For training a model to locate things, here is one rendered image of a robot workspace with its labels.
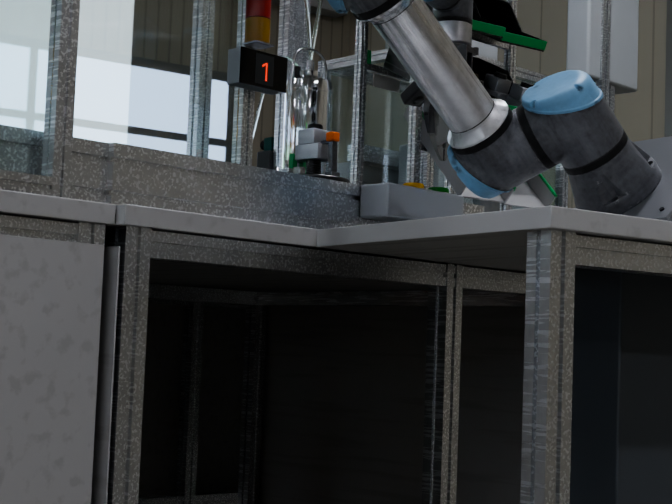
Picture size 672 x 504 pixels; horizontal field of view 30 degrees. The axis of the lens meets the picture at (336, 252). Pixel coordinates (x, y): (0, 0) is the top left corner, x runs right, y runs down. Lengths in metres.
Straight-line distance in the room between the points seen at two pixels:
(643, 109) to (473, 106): 3.31
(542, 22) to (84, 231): 4.23
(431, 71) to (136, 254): 0.55
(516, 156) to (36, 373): 0.84
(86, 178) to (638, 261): 0.81
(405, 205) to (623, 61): 2.20
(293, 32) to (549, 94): 1.96
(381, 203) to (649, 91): 3.20
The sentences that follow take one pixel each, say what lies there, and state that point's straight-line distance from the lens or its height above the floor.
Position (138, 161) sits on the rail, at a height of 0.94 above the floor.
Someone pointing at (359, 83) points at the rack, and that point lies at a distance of 2.83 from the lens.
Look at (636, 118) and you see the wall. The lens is 5.34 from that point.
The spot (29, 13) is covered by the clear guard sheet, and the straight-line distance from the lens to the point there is 1.84.
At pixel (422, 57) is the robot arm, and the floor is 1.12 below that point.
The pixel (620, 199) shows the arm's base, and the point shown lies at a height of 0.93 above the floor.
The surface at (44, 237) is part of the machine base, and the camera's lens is 1.78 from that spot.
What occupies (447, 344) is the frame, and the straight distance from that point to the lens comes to 2.32.
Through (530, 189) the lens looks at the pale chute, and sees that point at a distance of 2.84.
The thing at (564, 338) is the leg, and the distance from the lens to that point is 1.67.
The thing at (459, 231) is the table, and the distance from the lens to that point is 1.77.
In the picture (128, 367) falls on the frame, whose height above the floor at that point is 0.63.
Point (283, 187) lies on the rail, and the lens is 2.13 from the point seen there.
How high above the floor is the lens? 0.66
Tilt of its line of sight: 4 degrees up
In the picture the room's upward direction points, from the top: 2 degrees clockwise
